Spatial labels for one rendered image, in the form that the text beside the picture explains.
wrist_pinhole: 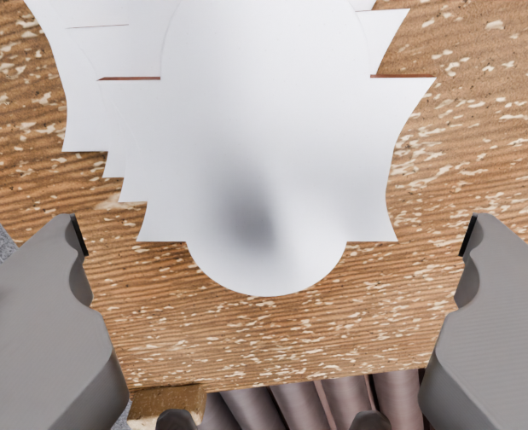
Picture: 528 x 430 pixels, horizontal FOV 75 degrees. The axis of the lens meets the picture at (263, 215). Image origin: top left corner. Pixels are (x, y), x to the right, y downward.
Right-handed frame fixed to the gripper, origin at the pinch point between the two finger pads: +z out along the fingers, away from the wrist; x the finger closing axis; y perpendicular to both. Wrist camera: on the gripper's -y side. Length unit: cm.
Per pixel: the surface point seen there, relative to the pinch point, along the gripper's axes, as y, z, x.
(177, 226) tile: 2.7, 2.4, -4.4
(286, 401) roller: 25.9, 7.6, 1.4
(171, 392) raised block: 20.7, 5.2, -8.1
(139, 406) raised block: 21.2, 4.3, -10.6
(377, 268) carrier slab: 8.2, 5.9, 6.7
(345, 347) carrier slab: 15.9, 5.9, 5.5
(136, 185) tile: 1.0, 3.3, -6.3
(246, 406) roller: 26.8, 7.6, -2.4
